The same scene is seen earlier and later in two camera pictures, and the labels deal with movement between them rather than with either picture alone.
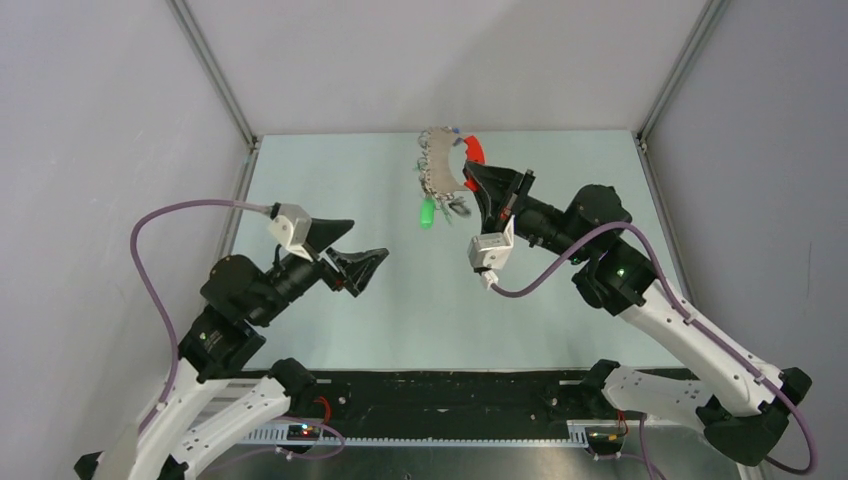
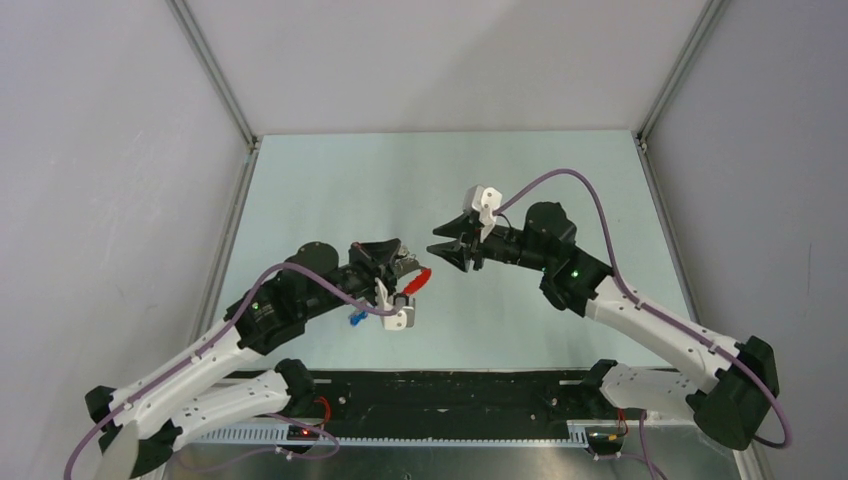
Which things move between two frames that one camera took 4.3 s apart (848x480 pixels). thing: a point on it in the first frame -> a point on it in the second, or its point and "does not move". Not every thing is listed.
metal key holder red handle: (434, 147) -> (406, 264)
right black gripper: (498, 191) -> (454, 252)
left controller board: (302, 432) does not move
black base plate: (446, 403) does not move
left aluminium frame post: (210, 64) does not move
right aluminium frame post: (705, 25) does not move
